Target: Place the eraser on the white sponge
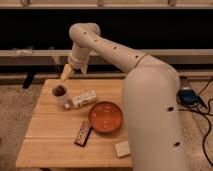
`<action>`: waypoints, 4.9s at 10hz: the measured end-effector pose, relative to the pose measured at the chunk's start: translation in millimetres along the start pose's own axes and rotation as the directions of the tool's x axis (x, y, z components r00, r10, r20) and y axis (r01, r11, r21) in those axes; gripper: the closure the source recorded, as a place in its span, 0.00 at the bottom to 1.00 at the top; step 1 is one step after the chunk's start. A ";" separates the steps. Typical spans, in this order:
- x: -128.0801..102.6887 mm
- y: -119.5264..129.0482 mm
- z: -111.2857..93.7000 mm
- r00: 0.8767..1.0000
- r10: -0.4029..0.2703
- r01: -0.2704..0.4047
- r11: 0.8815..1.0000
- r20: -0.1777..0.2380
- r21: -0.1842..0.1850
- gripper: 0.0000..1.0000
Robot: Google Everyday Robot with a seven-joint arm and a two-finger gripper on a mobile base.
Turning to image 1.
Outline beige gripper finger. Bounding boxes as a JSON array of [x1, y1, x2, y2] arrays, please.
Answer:
[[80, 64, 88, 74], [60, 64, 74, 81]]

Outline wooden table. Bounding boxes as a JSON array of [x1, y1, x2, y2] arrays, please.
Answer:
[[16, 79, 132, 168]]

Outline blue power adapter box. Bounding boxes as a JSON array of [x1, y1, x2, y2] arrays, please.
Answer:
[[177, 90, 199, 105]]

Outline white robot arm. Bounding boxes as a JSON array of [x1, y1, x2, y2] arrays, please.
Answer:
[[68, 23, 189, 171]]

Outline black cable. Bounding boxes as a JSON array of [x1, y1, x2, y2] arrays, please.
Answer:
[[178, 77, 213, 168]]

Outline orange round plate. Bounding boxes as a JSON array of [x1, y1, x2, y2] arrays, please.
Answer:
[[88, 101, 123, 133]]

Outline white sponge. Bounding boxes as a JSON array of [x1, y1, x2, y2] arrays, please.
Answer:
[[115, 141, 130, 158]]

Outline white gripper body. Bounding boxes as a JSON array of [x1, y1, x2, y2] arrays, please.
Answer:
[[68, 45, 89, 70]]

